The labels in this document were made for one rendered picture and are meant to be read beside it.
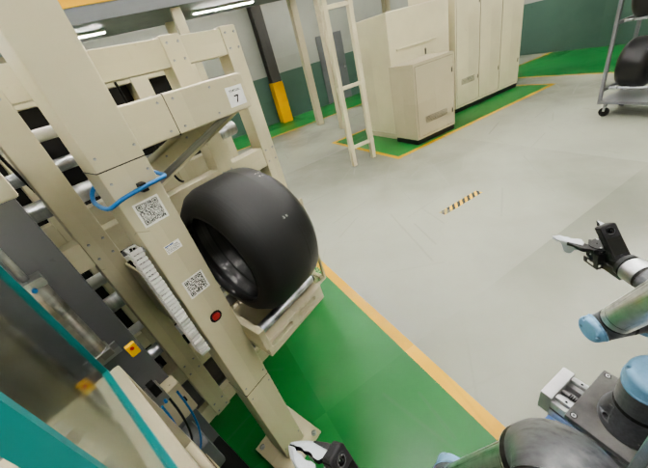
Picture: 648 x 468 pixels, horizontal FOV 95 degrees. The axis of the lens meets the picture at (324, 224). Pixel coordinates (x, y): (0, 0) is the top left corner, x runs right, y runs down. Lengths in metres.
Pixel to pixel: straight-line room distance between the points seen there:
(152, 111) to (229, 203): 0.45
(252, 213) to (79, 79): 0.54
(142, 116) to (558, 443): 1.30
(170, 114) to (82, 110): 0.42
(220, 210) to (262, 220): 0.14
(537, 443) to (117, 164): 0.99
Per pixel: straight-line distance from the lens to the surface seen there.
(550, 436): 0.50
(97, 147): 0.95
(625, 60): 5.85
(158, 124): 1.29
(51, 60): 0.96
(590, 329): 1.15
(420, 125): 5.44
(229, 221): 1.02
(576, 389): 1.39
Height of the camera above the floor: 1.79
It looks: 30 degrees down
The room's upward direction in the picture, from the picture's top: 16 degrees counter-clockwise
